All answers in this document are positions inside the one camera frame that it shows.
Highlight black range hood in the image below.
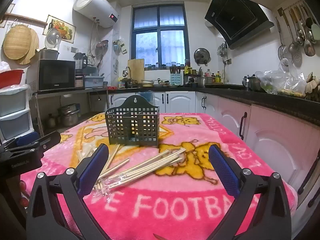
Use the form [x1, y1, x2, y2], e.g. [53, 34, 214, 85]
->
[204, 0, 275, 50]

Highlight black blender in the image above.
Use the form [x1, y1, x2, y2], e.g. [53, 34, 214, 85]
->
[74, 52, 88, 89]

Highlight round bamboo tray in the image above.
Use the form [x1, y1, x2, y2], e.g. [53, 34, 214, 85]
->
[3, 25, 31, 60]

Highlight stacked steel pots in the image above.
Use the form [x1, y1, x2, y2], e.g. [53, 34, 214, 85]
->
[58, 104, 80, 127]

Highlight black countertop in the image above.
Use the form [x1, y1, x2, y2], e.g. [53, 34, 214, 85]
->
[107, 82, 320, 127]

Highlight row of glass jars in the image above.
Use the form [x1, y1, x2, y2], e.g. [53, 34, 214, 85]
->
[145, 62, 185, 70]

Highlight steel cooking pot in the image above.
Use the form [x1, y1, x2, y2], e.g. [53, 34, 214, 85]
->
[197, 76, 213, 88]

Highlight steel canister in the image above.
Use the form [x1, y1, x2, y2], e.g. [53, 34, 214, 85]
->
[249, 74, 262, 92]

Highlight white kitchen cabinets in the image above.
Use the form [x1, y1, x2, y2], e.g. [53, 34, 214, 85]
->
[107, 90, 320, 207]

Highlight row of hanging kitchen utensils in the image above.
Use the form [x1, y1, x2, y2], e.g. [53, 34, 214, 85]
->
[275, 1, 320, 64]

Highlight dark framed window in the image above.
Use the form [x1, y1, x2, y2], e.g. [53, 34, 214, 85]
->
[130, 4, 188, 68]

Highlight steel pot lid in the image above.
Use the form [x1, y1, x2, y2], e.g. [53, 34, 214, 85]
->
[194, 48, 210, 64]

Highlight group of sauce bottles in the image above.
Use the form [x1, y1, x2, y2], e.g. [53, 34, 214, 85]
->
[205, 69, 224, 83]

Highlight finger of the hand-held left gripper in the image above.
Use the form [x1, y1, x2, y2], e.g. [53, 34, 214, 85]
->
[5, 131, 62, 153]
[5, 133, 40, 148]

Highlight plastic drawer unit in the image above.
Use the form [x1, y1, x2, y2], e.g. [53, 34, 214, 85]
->
[0, 82, 35, 143]

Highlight pink printed bear blanket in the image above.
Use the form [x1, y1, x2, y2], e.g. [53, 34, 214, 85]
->
[20, 112, 299, 240]

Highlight white water heater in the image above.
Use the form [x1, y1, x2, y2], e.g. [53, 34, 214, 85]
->
[73, 0, 120, 28]

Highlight clear plastic bags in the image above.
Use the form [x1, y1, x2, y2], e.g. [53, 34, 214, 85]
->
[255, 59, 307, 97]

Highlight glass pot lid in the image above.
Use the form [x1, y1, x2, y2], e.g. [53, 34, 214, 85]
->
[44, 28, 62, 49]

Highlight metal shelf table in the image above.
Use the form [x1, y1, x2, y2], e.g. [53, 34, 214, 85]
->
[32, 87, 108, 137]

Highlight round wooden board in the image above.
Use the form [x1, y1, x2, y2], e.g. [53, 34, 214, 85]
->
[19, 27, 40, 65]

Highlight dark green utensil holder basket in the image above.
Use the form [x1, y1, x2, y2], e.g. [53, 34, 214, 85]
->
[105, 96, 160, 147]

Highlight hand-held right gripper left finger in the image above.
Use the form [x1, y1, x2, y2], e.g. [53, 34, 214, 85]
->
[26, 143, 110, 240]

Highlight dark grey pot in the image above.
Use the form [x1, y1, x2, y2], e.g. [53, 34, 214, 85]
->
[39, 49, 60, 60]

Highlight wooden cutting board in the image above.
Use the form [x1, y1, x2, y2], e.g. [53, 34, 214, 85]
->
[128, 58, 145, 81]

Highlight light blue knife block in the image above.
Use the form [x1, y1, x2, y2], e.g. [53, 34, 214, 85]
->
[170, 65, 185, 86]

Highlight grey blue dish container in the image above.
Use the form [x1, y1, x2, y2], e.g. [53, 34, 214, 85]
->
[84, 75, 105, 89]

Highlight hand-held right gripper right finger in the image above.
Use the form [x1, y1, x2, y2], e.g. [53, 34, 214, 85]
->
[208, 144, 292, 240]

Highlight hanging red rimmed pan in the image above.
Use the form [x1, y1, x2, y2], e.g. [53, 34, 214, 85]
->
[96, 40, 109, 57]

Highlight pile of wooden chopsticks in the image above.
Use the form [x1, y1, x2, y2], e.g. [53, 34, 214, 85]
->
[76, 144, 187, 195]

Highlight red plastic basin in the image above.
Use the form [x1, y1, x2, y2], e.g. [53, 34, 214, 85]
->
[0, 69, 25, 89]

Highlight black microwave oven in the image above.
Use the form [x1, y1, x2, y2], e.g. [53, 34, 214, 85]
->
[27, 59, 76, 92]

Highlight fruit wall picture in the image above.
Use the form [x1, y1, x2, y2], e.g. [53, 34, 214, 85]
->
[43, 15, 76, 43]

